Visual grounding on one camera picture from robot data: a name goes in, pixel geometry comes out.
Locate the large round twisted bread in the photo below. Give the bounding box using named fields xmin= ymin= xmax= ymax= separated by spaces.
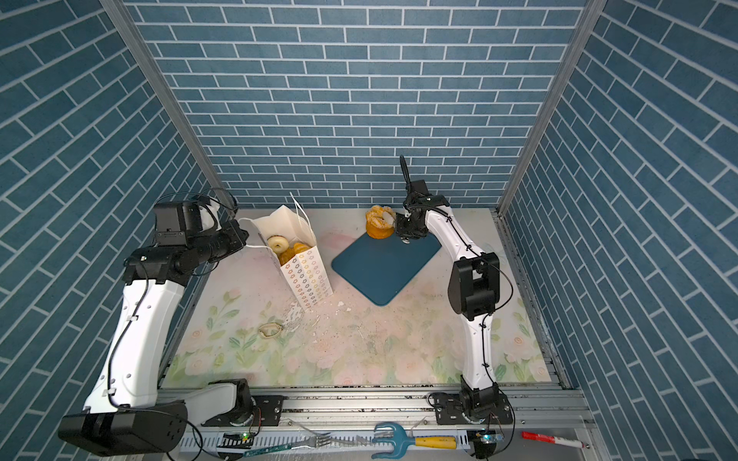
xmin=365 ymin=206 xmax=396 ymax=240

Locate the small white donut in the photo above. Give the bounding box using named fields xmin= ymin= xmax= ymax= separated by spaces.
xmin=267 ymin=235 xmax=290 ymax=255

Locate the croissant bread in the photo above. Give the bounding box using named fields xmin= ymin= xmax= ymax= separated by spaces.
xmin=279 ymin=242 xmax=311 ymax=266

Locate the white printed paper bag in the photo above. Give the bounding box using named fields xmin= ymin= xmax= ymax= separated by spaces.
xmin=238 ymin=195 xmax=334 ymax=308

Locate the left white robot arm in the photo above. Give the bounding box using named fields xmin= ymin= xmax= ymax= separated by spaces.
xmin=58 ymin=220 xmax=256 ymax=457

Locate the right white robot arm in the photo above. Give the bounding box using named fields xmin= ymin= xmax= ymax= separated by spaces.
xmin=395 ymin=176 xmax=514 ymax=425

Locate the dark blue tray mat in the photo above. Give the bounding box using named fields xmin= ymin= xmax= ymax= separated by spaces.
xmin=331 ymin=234 xmax=441 ymax=307

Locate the red white marker pen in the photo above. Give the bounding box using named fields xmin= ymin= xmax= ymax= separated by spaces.
xmin=521 ymin=431 xmax=590 ymax=449

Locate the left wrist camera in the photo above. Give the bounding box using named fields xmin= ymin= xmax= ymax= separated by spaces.
xmin=153 ymin=201 xmax=203 ymax=246

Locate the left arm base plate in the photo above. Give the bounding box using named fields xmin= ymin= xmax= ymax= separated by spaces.
xmin=203 ymin=395 xmax=286 ymax=428

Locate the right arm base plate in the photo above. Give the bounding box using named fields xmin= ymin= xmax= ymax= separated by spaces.
xmin=426 ymin=392 xmax=514 ymax=426

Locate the aluminium rail frame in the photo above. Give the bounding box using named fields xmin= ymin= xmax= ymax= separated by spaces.
xmin=189 ymin=383 xmax=597 ymax=433

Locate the teal fork tool yellow handle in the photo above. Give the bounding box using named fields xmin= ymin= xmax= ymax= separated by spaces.
xmin=371 ymin=422 xmax=457 ymax=460

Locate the metal fork green handle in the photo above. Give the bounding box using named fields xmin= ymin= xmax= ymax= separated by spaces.
xmin=242 ymin=435 xmax=332 ymax=458

